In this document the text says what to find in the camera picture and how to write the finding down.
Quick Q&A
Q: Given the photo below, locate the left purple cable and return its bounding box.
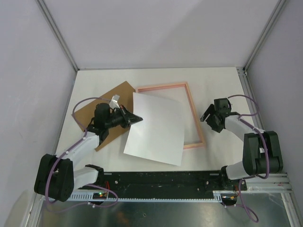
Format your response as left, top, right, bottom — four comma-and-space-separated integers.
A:
45, 96, 119, 213

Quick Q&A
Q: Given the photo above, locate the brown cardboard backing board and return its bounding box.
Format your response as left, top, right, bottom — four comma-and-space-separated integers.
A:
71, 81, 138, 152

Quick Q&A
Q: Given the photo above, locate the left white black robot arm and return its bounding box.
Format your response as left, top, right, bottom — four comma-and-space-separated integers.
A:
34, 103, 143, 202

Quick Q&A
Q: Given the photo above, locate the purple cable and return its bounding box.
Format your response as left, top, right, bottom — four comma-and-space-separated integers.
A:
227, 95, 270, 223
45, 96, 119, 213

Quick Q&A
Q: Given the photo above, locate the pink wooden picture frame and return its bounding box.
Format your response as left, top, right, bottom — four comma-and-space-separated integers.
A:
136, 82, 205, 149

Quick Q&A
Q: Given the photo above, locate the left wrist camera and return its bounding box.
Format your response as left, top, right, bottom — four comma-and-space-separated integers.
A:
109, 95, 120, 109

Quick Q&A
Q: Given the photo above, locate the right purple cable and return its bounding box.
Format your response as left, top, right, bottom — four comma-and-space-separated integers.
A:
227, 95, 270, 223

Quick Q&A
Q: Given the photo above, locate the sunflower photo print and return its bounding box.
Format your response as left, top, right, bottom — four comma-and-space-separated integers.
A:
124, 93, 185, 166

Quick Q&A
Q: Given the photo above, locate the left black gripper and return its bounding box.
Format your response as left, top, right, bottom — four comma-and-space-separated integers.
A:
105, 105, 142, 129

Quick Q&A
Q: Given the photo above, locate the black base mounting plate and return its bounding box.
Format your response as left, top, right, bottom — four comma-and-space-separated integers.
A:
77, 171, 248, 200

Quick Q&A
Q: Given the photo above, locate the aluminium frame rail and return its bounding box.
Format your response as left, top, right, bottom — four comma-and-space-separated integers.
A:
35, 0, 79, 72

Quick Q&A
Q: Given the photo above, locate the white slotted cable duct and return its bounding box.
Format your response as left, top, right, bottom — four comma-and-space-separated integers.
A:
42, 190, 237, 203

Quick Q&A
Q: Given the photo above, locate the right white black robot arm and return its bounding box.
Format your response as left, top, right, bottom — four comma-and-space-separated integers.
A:
200, 98, 284, 190

